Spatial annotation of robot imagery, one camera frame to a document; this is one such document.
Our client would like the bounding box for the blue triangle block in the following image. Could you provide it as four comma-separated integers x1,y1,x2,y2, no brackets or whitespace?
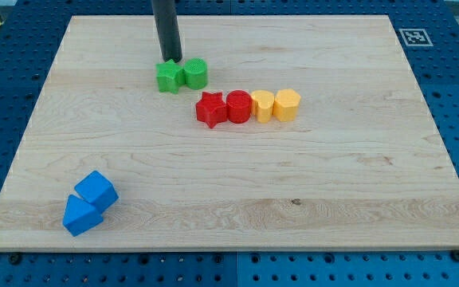
62,195,103,237

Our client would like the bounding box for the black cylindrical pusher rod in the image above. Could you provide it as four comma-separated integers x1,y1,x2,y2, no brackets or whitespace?
151,0,182,62

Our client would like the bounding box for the green star block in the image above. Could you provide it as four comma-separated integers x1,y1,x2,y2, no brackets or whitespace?
155,60,185,94

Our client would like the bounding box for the white fiducial marker tag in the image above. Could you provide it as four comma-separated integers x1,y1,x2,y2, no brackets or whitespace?
399,28,433,47

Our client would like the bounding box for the green cylinder block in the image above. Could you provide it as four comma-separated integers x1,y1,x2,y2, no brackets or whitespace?
183,57,208,90

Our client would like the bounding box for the yellow heart block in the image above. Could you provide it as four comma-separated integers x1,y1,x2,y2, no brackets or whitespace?
250,90,275,124

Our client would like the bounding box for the yellow hexagon block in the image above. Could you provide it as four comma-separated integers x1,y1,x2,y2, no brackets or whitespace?
273,88,301,122

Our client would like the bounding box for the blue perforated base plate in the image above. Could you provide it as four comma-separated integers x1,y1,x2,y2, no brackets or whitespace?
0,0,459,286

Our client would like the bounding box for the red star block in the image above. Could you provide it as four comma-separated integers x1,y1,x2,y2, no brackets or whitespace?
195,92,228,128

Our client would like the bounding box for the blue cube block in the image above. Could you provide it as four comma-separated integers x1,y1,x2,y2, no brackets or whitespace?
74,171,119,213

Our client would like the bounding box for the red cylinder block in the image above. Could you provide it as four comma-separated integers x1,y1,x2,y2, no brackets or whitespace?
226,90,252,124

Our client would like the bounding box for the light wooden board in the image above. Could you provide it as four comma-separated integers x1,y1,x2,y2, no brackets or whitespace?
0,15,459,253

